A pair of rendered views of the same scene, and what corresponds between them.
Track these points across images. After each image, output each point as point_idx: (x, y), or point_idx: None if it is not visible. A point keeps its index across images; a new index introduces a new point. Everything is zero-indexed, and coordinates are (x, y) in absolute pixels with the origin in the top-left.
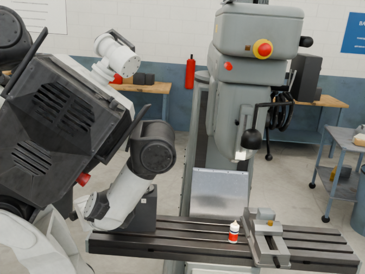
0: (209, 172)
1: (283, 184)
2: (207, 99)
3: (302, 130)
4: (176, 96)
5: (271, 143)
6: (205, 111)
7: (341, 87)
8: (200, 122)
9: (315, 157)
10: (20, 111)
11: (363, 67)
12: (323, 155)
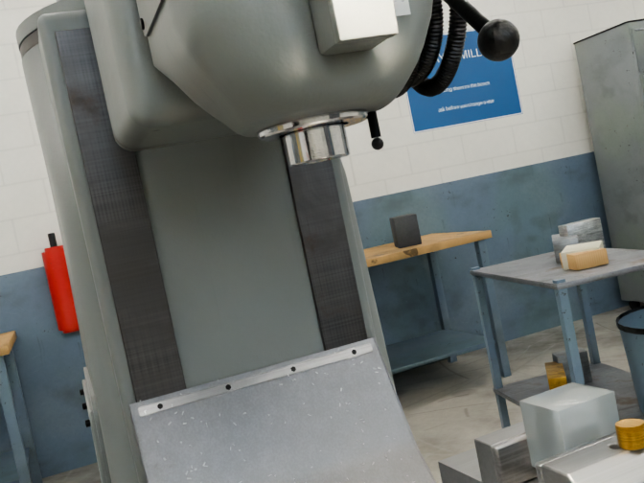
0: (213, 400)
1: (437, 479)
2: (92, 65)
3: (411, 339)
4: (40, 366)
5: None
6: (100, 119)
7: (451, 207)
8: (96, 176)
9: (474, 388)
10: None
11: (474, 150)
12: (488, 376)
